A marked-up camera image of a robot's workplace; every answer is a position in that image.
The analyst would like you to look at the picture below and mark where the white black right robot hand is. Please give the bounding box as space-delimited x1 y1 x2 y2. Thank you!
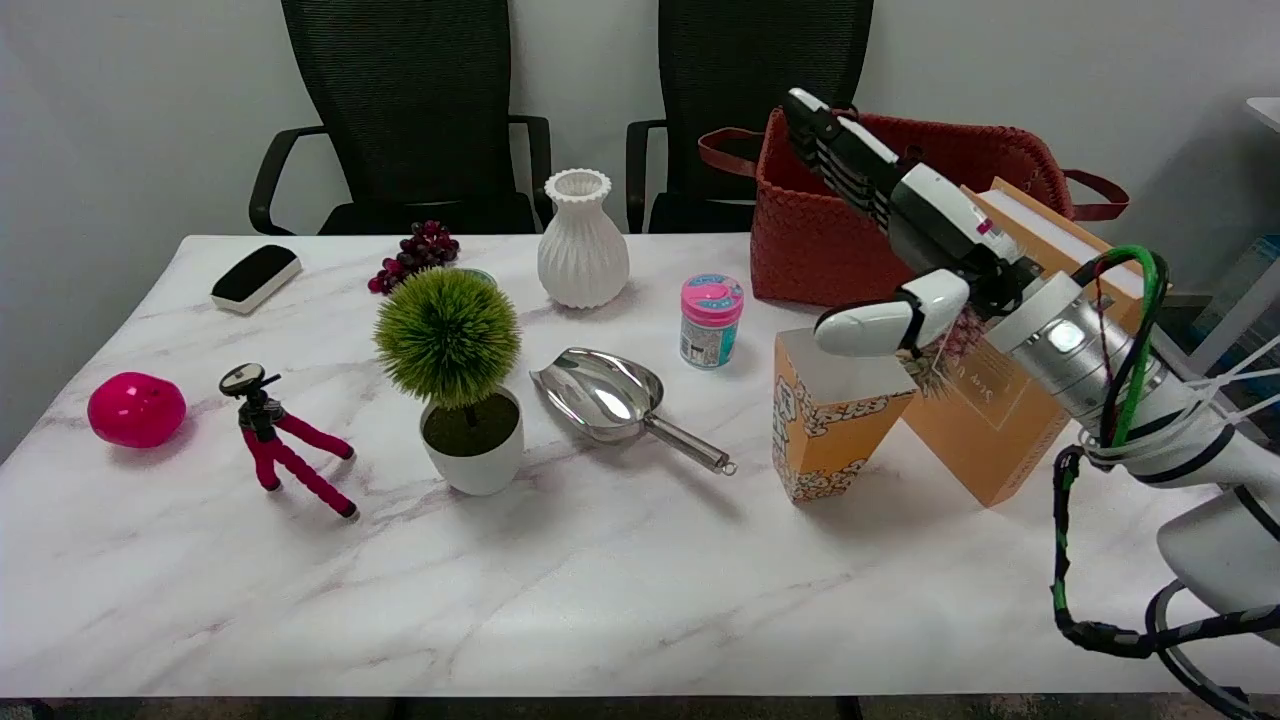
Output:
782 88 1041 359

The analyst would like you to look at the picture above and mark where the orange popcorn box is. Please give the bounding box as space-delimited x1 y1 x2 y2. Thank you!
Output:
772 328 919 505

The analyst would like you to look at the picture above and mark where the red-brown woven basket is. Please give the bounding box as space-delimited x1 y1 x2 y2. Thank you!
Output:
697 103 1131 319

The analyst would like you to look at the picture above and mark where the orange pineapple book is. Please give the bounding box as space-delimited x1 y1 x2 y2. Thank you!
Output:
900 178 1171 508

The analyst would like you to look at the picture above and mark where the black mesh office chair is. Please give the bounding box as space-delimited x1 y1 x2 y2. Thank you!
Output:
248 0 554 237
626 0 875 235

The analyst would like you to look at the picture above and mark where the pink-lidded gum jar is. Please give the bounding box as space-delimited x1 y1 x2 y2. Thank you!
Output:
679 274 745 371

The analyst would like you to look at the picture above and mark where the white side desk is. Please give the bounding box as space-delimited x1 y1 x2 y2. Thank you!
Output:
1185 97 1280 446

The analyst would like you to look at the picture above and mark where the white ribbed vase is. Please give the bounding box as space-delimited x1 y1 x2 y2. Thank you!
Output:
537 168 631 309

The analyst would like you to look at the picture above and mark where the shiny metal scoop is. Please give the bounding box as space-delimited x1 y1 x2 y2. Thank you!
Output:
529 347 738 476

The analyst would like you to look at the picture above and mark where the green ball plant white pot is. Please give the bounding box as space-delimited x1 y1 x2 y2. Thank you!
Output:
373 267 526 497

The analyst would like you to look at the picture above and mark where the dark red grape bunch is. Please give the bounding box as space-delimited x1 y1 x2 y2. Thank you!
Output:
367 220 461 295

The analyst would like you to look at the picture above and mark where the black white board eraser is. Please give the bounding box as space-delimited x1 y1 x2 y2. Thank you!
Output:
210 244 303 315

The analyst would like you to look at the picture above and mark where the pink flexible mini tripod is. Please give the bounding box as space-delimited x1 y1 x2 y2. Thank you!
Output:
219 363 359 521

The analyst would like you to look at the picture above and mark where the pink plastic ball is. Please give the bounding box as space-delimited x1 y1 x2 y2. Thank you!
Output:
87 371 188 449

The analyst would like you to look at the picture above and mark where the black green robot cable bundle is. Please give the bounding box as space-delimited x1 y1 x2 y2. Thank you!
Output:
1050 245 1280 720

